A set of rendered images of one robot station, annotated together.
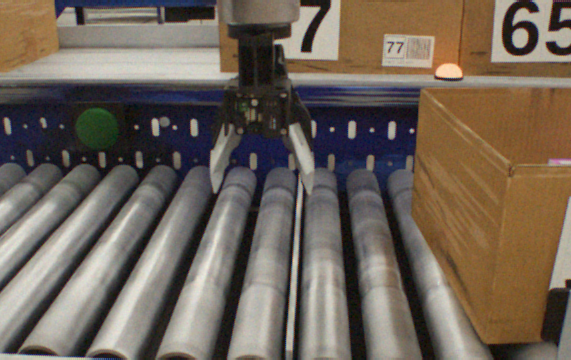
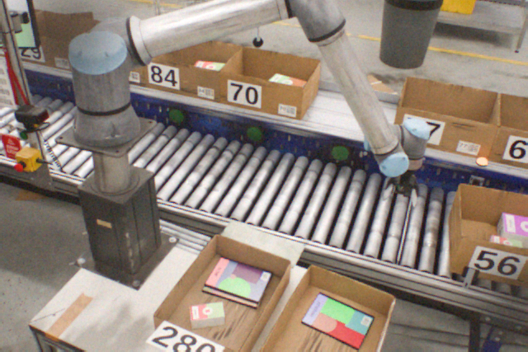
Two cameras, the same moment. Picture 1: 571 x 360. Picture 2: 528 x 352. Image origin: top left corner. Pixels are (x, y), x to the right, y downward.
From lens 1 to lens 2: 1.42 m
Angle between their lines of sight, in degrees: 21
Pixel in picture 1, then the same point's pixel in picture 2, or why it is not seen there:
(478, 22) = (500, 143)
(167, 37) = not seen: hidden behind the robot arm
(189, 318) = (373, 245)
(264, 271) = (394, 232)
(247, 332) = (388, 252)
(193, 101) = not seen: hidden behind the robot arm
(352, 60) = (445, 146)
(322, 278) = (412, 239)
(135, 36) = not seen: hidden behind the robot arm
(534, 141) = (498, 205)
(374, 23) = (456, 135)
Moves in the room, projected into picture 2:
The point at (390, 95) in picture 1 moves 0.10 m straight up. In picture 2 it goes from (455, 166) to (461, 145)
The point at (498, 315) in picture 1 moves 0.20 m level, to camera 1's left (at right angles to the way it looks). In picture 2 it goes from (454, 266) to (395, 252)
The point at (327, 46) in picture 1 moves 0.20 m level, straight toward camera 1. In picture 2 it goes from (435, 139) to (429, 166)
